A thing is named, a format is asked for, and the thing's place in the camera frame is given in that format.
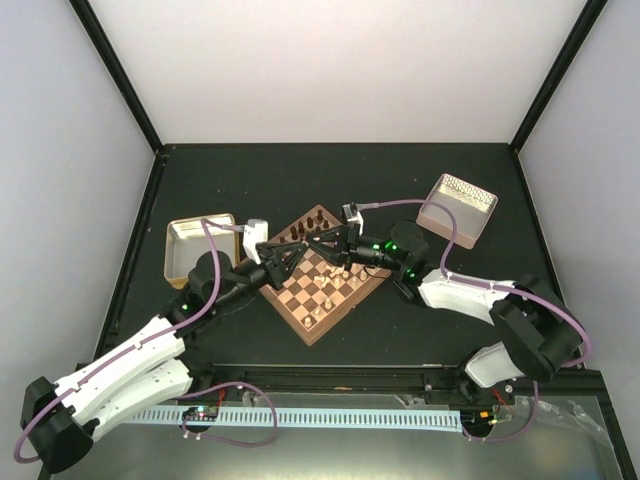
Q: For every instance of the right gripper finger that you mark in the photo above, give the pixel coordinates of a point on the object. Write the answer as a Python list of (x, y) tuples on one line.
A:
[(331, 236), (331, 254)]

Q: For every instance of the black mounting rail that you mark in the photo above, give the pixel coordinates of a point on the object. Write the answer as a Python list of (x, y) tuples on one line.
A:
[(446, 385)]

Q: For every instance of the silver metal tray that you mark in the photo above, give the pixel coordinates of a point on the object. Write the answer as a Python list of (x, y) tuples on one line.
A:
[(186, 242)]

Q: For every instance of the circuit board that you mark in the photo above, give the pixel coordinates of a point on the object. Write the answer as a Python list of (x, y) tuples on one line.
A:
[(484, 417), (200, 413)]

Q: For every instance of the right circuit board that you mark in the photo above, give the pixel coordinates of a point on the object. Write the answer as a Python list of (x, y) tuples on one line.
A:
[(484, 417)]

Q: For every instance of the light blue slotted cable duct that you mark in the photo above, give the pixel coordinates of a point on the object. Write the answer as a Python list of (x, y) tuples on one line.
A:
[(310, 418)]

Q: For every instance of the wooden chess board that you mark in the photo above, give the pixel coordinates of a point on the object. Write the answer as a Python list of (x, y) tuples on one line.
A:
[(314, 280)]

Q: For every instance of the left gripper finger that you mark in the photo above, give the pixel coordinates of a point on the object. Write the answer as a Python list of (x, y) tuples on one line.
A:
[(288, 260), (268, 251)]

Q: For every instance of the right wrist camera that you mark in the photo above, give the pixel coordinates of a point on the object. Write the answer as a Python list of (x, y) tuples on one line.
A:
[(351, 215)]

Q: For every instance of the left circuit board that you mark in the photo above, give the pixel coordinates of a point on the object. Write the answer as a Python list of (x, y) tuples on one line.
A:
[(200, 413)]

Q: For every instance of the black frame post right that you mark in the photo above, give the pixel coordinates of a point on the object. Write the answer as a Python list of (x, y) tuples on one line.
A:
[(578, 34)]

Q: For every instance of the black frame post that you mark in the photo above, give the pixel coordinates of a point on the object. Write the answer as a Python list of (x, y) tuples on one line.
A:
[(91, 24), (578, 34)]

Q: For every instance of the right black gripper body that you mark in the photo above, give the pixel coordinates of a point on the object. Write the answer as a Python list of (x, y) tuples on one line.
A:
[(357, 252)]

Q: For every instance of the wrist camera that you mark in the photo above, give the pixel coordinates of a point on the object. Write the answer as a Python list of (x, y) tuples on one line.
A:
[(255, 231), (351, 215)]

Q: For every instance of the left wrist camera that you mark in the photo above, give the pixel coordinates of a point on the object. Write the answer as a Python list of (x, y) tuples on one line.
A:
[(255, 231)]

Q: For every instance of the pink patterned metal tin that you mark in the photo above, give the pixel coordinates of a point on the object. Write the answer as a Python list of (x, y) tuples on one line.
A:
[(470, 205)]

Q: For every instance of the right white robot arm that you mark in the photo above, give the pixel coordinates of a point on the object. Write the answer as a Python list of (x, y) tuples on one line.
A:
[(537, 335)]

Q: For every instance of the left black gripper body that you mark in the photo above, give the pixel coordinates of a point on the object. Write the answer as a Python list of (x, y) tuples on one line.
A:
[(273, 269)]

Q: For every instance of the black frame post left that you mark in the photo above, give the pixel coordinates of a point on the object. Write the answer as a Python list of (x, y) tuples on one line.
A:
[(91, 24)]

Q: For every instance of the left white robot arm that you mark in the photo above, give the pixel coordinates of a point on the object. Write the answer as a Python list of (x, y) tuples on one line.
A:
[(63, 419)]

